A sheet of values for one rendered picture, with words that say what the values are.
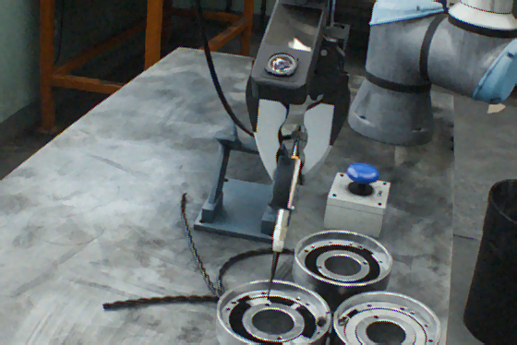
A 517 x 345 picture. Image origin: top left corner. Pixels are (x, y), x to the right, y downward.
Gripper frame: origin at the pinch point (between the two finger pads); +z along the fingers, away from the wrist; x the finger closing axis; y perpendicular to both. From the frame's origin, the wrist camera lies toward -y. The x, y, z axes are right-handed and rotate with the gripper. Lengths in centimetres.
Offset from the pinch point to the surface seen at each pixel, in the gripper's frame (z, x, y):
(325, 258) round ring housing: 10.3, -4.6, 2.2
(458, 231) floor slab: 94, -46, 162
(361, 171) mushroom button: 5.8, -6.6, 15.4
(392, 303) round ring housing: 10.2, -12.4, -4.0
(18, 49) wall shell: 54, 146, 179
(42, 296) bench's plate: 13.2, 22.4, -11.4
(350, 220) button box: 11.3, -6.3, 12.8
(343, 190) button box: 8.8, -4.9, 15.4
